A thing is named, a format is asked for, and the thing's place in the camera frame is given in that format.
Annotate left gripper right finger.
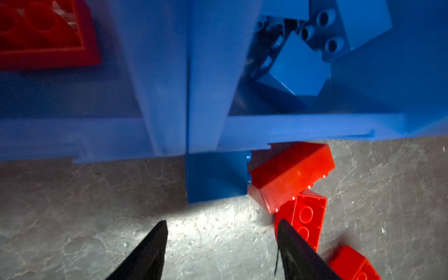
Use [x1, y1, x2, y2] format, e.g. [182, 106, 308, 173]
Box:
[277, 219, 341, 280]

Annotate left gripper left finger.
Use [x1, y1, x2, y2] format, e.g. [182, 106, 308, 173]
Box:
[107, 220, 168, 280]

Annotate red rounded lego brick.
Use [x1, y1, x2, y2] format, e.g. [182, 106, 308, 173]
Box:
[329, 245, 381, 280]

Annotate blue lego by bin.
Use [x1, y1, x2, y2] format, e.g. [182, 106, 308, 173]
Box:
[185, 151, 252, 204]

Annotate blue three-compartment bin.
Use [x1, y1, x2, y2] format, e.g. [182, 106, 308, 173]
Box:
[1, 1, 448, 162]

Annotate blue legos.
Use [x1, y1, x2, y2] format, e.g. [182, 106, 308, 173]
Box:
[248, 1, 392, 107]

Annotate red lego upside down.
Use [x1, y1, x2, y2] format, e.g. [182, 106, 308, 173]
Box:
[274, 190, 327, 252]

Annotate long red lego top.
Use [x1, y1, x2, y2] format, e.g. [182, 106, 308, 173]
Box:
[248, 142, 335, 214]

